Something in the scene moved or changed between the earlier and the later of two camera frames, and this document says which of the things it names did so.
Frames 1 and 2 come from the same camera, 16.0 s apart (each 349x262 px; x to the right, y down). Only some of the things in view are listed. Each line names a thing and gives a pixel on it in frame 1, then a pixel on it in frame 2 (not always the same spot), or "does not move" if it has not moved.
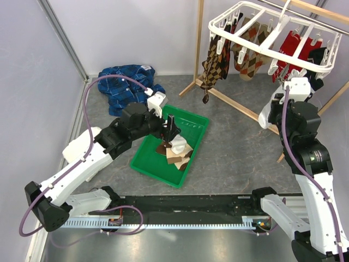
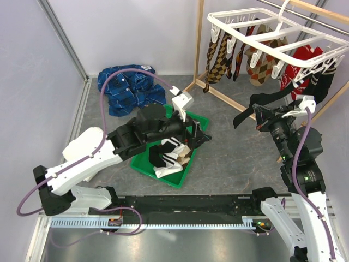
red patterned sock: x=289 y=45 to x=292 y=70
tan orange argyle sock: x=256 y=60 to x=261 y=74
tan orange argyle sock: x=250 y=30 to x=262 y=73
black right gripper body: x=276 y=116 to x=280 y=127
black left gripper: x=167 y=134 to x=198 y=137
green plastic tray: x=147 y=161 does not move
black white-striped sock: x=314 y=83 to x=156 y=153
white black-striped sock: x=263 y=117 to x=172 y=166
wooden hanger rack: x=324 y=10 does not move
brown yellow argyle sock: x=213 y=69 to x=218 y=65
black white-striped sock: x=317 y=55 to x=261 y=97
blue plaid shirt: x=116 y=92 does not move
